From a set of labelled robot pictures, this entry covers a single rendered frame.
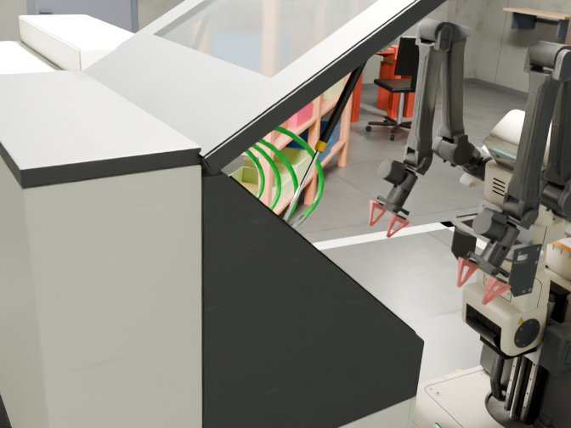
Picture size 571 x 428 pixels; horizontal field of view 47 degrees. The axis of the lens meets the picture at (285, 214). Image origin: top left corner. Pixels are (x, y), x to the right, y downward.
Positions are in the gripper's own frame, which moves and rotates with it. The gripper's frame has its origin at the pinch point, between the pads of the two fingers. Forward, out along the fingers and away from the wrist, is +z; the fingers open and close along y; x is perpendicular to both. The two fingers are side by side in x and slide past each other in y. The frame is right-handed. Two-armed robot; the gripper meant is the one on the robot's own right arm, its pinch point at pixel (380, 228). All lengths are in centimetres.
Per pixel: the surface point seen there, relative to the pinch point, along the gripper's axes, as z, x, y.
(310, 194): 31, 140, -245
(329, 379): 27, -40, 54
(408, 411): 32, -9, 52
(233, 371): 29, -66, 57
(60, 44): -9, -102, -29
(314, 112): -24, 111, -246
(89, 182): 2, -107, 59
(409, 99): -87, 345, -451
